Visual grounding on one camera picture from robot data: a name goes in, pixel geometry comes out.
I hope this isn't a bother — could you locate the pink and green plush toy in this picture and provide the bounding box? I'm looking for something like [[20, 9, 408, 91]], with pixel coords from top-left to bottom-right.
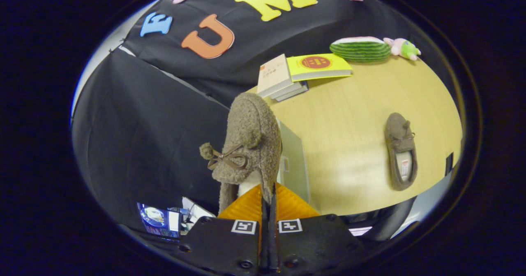
[[383, 37, 422, 61]]

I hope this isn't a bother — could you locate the black backdrop cloth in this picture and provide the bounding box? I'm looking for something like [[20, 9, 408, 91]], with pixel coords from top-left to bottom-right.
[[72, 0, 411, 229]]

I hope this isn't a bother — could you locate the beige book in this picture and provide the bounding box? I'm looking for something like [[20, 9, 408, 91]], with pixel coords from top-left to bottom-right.
[[256, 53, 295, 98]]

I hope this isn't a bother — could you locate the white paper sheet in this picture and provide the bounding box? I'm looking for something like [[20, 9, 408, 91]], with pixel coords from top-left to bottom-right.
[[181, 197, 216, 229]]

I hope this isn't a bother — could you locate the yellow book with red circle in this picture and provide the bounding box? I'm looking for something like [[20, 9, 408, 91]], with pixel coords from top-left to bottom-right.
[[286, 53, 353, 82]]

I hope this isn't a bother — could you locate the grey book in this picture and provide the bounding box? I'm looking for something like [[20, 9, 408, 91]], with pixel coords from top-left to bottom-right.
[[275, 83, 309, 102], [269, 82, 305, 100]]

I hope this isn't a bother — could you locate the brown fuzzy slipper shoe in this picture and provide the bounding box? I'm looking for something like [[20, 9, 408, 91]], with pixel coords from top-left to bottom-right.
[[384, 112, 419, 192], [199, 92, 283, 215]]

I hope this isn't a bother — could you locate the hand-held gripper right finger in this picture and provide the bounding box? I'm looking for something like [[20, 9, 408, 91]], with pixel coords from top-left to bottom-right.
[[269, 182, 365, 276]]

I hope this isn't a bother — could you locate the pale green storage box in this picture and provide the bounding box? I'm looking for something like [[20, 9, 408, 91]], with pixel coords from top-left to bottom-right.
[[275, 118, 311, 204]]

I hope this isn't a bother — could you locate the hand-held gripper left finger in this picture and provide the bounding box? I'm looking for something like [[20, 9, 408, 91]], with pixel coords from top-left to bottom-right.
[[176, 183, 270, 276]]

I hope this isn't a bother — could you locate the blue printed box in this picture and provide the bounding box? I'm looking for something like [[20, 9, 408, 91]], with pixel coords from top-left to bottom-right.
[[136, 202, 182, 239]]

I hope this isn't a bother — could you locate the green striped watermelon plush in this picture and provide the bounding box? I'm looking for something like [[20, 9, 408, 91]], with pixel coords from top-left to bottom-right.
[[329, 36, 392, 63]]

